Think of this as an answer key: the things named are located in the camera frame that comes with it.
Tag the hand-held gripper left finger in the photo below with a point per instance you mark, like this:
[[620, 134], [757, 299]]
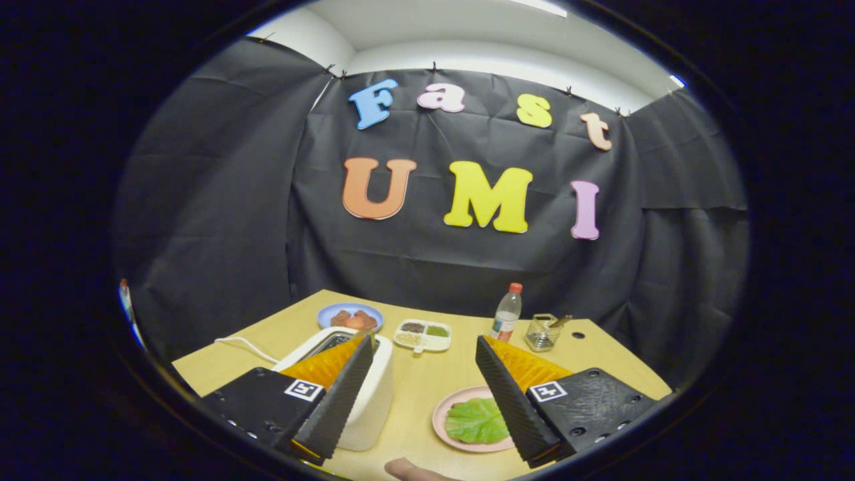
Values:
[[337, 401]]

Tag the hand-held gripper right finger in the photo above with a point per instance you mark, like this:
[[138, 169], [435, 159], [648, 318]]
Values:
[[511, 401]]

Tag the green lettuce leaf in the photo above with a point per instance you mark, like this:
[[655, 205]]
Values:
[[477, 421]]

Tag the white toaster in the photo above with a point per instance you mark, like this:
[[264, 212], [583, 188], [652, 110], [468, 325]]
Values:
[[374, 401]]

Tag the pink plate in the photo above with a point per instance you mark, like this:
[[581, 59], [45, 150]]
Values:
[[441, 421]]

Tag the red food pieces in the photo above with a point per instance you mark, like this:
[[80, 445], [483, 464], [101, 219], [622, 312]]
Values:
[[354, 319]]

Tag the clear bottle with red cap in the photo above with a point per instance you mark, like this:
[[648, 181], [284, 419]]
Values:
[[505, 317]]

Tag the white divided condiment tray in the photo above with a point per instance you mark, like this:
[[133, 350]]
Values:
[[437, 342]]

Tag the blue plate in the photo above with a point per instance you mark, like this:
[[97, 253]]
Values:
[[351, 307]]

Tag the black backdrop cloth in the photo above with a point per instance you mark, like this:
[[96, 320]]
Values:
[[220, 234]]

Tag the ceiling light panel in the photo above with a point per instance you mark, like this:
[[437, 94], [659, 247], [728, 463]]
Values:
[[541, 7]]

